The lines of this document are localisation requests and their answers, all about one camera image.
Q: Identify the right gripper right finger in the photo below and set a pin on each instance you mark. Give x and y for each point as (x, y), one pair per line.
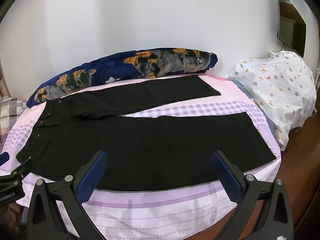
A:
(230, 177)

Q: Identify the plaid grey white pillow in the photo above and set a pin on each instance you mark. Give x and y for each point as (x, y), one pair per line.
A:
(11, 110)

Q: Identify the black pants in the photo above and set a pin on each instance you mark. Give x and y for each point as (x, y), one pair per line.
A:
(144, 154)

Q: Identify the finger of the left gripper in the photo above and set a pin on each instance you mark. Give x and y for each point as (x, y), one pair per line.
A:
(4, 157)

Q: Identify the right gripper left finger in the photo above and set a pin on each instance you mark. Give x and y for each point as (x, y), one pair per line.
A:
(89, 175)

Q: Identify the blue orange patterned blanket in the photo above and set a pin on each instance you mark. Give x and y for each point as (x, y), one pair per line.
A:
(133, 64)

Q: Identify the wall mounted black television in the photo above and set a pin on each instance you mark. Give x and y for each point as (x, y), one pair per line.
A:
(291, 27)

